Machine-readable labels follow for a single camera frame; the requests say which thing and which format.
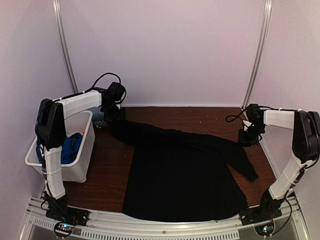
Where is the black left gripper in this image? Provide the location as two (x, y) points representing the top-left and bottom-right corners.
(102, 103), (126, 125)

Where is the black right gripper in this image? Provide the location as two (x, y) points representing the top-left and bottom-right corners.
(238, 123), (265, 148)

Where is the light blue denim skirt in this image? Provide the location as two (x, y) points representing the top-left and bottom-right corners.
(91, 108), (104, 124)

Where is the black garment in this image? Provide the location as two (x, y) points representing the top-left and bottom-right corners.
(110, 120), (259, 223)

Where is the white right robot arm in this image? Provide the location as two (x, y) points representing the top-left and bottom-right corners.
(238, 103), (320, 201)

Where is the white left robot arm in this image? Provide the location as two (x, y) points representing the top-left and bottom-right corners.
(35, 82), (127, 200)

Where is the white plastic laundry bin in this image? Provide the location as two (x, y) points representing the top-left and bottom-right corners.
(25, 110), (95, 183)

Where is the folded grey button shirt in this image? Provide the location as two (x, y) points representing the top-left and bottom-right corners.
(92, 120), (108, 128)

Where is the blue garment in bin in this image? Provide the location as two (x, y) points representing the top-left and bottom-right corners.
(35, 132), (83, 165)

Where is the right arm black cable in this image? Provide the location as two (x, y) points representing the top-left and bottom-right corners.
(224, 107), (250, 123)

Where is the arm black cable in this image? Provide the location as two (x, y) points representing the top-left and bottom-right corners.
(224, 107), (250, 123)
(82, 72), (123, 93)

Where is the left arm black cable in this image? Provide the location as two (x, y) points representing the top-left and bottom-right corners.
(82, 72), (123, 93)

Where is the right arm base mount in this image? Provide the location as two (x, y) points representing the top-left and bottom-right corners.
(239, 190), (284, 238)

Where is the left aluminium frame post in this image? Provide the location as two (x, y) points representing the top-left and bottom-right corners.
(52, 0), (79, 94)

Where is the aluminium frame post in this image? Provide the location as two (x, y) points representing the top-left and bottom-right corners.
(242, 0), (273, 109)
(52, 0), (79, 94)

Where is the right aluminium frame post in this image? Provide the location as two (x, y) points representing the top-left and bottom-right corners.
(242, 0), (273, 109)

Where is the front aluminium rail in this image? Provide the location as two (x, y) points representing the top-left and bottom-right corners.
(17, 196), (310, 240)

